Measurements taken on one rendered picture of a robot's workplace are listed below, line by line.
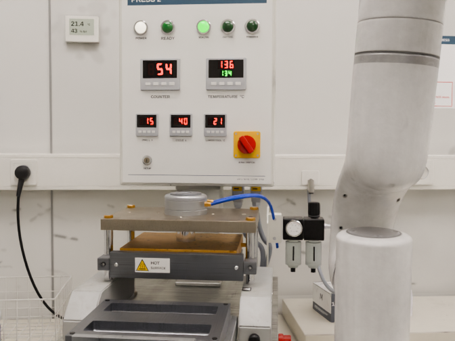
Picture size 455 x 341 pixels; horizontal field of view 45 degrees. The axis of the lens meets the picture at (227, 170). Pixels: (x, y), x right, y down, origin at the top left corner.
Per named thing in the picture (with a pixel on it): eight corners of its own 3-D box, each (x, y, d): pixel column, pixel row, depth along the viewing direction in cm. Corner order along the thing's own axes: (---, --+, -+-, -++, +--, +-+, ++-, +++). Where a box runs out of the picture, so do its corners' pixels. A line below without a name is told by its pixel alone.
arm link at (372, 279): (328, 326, 69) (340, 358, 60) (330, 222, 68) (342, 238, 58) (396, 327, 68) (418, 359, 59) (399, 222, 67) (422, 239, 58)
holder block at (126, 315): (104, 314, 87) (104, 298, 87) (230, 319, 86) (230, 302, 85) (64, 354, 71) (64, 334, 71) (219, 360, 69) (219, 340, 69)
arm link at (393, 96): (338, 64, 72) (317, 290, 75) (363, 50, 56) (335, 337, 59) (407, 69, 72) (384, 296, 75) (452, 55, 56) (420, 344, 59)
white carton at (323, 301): (311, 308, 149) (312, 281, 149) (388, 303, 154) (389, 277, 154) (330, 323, 137) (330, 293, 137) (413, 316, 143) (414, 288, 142)
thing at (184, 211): (136, 244, 120) (135, 185, 120) (278, 247, 117) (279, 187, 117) (100, 270, 96) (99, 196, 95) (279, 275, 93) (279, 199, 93)
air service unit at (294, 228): (266, 268, 118) (267, 199, 117) (335, 270, 117) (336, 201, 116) (265, 274, 113) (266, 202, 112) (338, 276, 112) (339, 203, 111)
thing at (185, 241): (143, 251, 113) (143, 205, 113) (250, 254, 111) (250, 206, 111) (119, 270, 96) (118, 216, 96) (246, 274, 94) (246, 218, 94)
